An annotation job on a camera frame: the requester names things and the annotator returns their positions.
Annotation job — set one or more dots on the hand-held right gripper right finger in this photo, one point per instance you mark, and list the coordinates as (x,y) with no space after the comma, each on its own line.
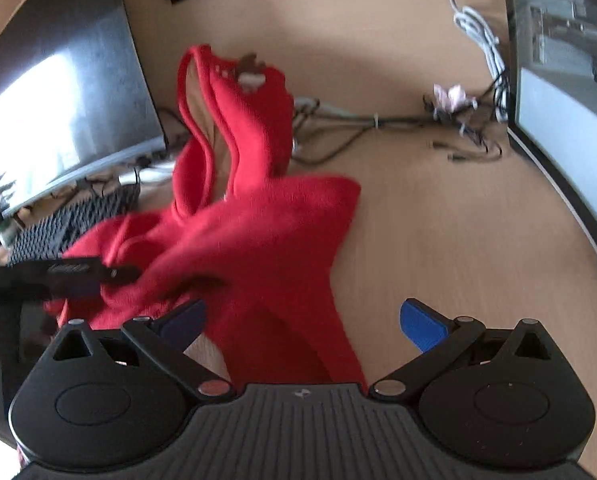
(421,327)

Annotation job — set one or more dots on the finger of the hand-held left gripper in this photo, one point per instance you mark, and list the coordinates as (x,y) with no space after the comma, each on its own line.
(78,269)

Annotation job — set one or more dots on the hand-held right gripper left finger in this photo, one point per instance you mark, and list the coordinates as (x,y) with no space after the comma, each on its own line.
(184,321)

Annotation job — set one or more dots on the red hoodie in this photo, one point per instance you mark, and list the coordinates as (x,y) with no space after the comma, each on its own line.
(258,240)

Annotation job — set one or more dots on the black keyboard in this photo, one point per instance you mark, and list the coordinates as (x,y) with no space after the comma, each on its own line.
(53,230)

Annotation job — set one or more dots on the black computer monitor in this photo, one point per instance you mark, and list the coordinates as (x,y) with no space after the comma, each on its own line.
(53,110)

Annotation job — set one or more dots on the pink crumpled paper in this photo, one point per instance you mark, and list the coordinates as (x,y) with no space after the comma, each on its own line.
(451,96)

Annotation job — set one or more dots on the glass-sided computer case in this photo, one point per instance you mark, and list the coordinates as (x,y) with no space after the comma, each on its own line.
(553,110)

